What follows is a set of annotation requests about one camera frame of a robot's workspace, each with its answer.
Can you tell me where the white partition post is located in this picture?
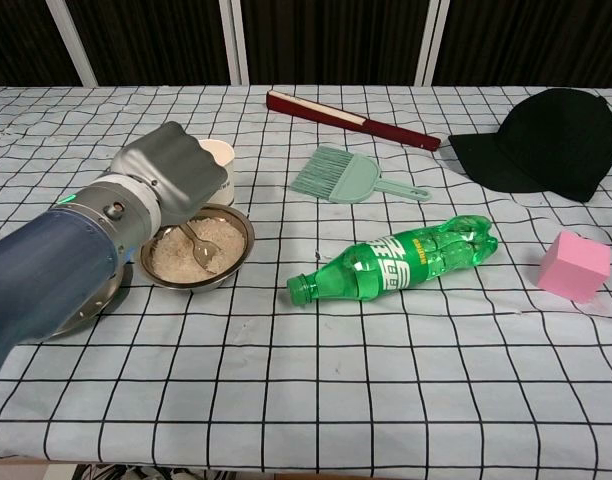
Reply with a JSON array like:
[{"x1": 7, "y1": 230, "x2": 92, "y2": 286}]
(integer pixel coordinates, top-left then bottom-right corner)
[
  {"x1": 50, "y1": 0, "x2": 98, "y2": 87},
  {"x1": 218, "y1": 0, "x2": 250, "y2": 85},
  {"x1": 414, "y1": 0, "x2": 450, "y2": 86}
]

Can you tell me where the white rice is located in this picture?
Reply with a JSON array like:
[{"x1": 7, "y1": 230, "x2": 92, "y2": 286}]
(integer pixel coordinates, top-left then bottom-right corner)
[{"x1": 152, "y1": 217, "x2": 247, "y2": 282}]

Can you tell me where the white paper cup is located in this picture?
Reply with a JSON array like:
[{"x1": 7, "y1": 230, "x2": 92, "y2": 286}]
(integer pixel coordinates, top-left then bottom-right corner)
[{"x1": 195, "y1": 138, "x2": 236, "y2": 208}]

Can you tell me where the metal spoon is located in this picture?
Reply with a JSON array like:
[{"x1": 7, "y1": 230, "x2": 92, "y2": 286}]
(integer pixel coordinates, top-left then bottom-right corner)
[{"x1": 178, "y1": 222, "x2": 226, "y2": 275}]

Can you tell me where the teal mini dustpan brush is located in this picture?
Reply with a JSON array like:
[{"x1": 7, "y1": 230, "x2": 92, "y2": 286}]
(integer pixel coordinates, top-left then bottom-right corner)
[{"x1": 288, "y1": 145, "x2": 431, "y2": 205}]

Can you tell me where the steel bowl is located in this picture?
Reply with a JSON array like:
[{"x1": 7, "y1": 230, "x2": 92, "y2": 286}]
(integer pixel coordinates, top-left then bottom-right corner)
[{"x1": 138, "y1": 203, "x2": 256, "y2": 294}]

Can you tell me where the black baseball cap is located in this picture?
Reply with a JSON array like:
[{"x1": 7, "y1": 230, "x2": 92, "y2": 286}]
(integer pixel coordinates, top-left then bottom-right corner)
[{"x1": 447, "y1": 88, "x2": 612, "y2": 203}]

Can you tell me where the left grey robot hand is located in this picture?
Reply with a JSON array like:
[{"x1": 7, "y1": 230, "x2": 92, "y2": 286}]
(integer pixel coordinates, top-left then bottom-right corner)
[{"x1": 109, "y1": 120, "x2": 228, "y2": 227}]

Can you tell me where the pink foam cube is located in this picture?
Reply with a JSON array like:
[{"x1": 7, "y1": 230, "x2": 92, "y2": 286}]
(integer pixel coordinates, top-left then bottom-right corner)
[{"x1": 537, "y1": 230, "x2": 612, "y2": 304}]

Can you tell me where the checkered white tablecloth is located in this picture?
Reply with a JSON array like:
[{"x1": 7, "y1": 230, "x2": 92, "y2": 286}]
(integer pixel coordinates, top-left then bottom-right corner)
[{"x1": 0, "y1": 84, "x2": 612, "y2": 457}]

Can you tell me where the green plastic bottle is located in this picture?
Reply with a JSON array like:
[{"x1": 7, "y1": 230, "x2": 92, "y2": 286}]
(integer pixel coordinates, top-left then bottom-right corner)
[{"x1": 286, "y1": 214, "x2": 499, "y2": 307}]

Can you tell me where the empty steel plate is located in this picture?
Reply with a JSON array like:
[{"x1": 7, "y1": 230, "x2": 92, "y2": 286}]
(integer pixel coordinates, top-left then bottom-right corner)
[{"x1": 45, "y1": 262, "x2": 135, "y2": 342}]

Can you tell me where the dark red folding fan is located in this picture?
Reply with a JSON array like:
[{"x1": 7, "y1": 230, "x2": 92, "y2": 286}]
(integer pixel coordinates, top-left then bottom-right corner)
[{"x1": 265, "y1": 90, "x2": 442, "y2": 151}]

